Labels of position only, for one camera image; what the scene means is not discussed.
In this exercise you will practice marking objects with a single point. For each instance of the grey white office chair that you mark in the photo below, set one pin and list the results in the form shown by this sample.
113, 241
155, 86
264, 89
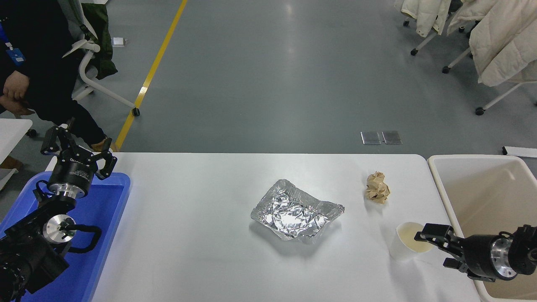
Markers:
84, 63

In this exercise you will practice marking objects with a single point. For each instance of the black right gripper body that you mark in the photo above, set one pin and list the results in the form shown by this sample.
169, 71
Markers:
478, 256

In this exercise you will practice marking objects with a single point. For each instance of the white rolling chair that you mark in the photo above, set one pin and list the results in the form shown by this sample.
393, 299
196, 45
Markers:
423, 42
499, 98
457, 58

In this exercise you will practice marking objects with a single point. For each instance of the person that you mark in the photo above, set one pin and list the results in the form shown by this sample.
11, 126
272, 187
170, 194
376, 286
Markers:
42, 33

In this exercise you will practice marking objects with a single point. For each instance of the dark green jacket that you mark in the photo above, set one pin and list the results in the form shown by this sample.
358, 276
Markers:
105, 50

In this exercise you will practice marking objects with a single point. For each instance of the small white side table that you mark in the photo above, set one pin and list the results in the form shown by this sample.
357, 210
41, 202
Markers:
12, 134

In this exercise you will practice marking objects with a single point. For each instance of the person's right hand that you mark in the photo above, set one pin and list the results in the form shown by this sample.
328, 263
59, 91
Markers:
14, 107

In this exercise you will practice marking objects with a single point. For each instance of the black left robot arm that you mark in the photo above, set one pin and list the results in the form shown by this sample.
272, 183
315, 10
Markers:
25, 251

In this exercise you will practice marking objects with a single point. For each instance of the tan paper ball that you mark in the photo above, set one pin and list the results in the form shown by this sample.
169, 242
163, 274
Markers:
377, 188

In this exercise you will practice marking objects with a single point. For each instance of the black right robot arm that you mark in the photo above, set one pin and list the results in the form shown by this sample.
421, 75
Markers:
524, 251

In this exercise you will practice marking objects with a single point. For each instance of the large pale plastic bin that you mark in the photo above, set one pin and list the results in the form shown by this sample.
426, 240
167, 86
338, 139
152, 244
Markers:
482, 188

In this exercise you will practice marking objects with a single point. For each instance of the silver floor plate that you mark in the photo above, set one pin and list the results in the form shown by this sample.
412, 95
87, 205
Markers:
371, 138
392, 137

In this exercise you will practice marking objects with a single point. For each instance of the silver foil tray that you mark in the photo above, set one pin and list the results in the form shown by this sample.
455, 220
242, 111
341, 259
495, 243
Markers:
293, 214

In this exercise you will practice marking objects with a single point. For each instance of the tan work boot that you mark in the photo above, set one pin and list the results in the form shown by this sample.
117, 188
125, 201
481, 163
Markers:
105, 147
10, 162

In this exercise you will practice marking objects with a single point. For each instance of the person's left hand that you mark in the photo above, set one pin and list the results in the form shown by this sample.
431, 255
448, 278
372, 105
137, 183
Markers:
16, 86

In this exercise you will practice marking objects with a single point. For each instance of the white flat bar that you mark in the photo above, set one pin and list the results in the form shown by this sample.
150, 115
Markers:
520, 152

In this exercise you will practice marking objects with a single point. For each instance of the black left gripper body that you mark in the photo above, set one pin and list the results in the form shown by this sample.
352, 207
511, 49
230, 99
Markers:
73, 172

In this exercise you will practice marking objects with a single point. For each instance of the white paper cup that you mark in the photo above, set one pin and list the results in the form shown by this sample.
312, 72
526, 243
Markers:
402, 249

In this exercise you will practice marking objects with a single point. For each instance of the blue plastic tray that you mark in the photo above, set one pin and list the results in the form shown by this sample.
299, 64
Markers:
105, 218

